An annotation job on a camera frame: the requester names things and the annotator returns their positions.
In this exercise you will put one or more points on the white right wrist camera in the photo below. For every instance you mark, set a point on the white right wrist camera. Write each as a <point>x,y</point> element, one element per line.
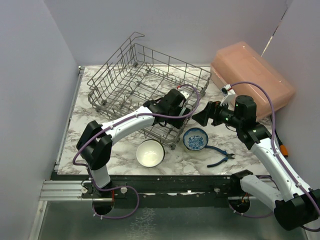
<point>228,94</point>

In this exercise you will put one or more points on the blue floral orange bowl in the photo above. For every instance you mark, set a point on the blue floral orange bowl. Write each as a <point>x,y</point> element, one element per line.
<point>195,139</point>

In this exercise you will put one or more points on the orange black tool handle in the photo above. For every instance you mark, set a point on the orange black tool handle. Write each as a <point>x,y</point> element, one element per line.
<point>283,149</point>

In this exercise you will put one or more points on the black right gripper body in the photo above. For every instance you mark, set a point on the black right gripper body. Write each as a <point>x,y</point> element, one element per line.
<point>222,114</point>

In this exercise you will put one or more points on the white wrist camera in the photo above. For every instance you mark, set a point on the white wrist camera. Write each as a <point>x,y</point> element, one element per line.
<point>184,92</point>
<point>228,94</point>

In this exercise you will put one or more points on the white bowl with dark rim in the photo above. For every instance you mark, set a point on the white bowl with dark rim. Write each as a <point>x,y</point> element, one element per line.
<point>150,153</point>

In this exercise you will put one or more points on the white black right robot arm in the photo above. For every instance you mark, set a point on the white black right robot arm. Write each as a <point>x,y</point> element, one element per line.
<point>294,203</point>

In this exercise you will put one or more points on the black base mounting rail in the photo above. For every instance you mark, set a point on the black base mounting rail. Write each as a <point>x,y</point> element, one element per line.
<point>162,191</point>

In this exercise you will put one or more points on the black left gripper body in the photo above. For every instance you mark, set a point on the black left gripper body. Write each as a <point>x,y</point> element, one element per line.
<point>175,122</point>

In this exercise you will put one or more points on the aluminium extrusion frame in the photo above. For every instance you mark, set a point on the aluminium extrusion frame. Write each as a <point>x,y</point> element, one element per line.
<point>60,190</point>

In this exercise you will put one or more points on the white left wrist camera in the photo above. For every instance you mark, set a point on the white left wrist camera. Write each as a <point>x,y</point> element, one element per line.
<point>184,92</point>

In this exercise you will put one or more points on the grey wire dish rack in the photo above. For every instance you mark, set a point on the grey wire dish rack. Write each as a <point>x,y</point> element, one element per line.
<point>135,74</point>

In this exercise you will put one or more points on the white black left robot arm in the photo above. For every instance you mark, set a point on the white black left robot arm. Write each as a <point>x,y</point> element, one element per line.
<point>96,142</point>

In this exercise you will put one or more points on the pink translucent plastic storage box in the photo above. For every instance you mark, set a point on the pink translucent plastic storage box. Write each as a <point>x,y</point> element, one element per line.
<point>241,63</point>

